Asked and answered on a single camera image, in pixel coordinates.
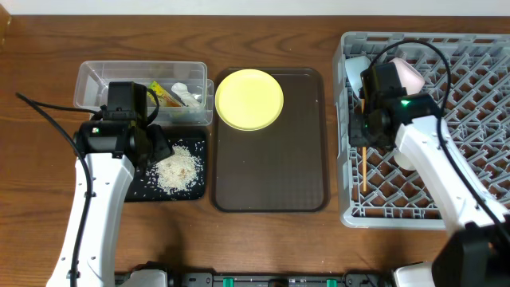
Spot pale green cup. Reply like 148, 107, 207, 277
394, 152, 416, 171

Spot yellow green snack wrapper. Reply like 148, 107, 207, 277
148, 81, 183, 108

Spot white bowl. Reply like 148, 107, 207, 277
390, 57, 425, 95

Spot light blue bowl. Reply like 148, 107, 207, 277
345, 56, 371, 99

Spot yellow plate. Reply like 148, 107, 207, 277
215, 69, 284, 132

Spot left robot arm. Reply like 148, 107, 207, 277
47, 120, 173, 286

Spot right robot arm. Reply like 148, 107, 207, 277
348, 93, 509, 286

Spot grey dishwasher rack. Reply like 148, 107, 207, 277
332, 32, 509, 230

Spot pile of rice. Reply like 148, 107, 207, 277
143, 145, 205, 197

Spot black tray bin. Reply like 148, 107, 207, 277
125, 128, 207, 202

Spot crumpled white napkin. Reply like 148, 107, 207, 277
171, 82, 200, 108

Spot clear plastic bin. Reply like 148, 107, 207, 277
73, 61, 214, 126

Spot dark brown serving tray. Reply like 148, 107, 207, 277
210, 68, 330, 213

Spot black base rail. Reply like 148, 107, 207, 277
114, 261, 394, 287

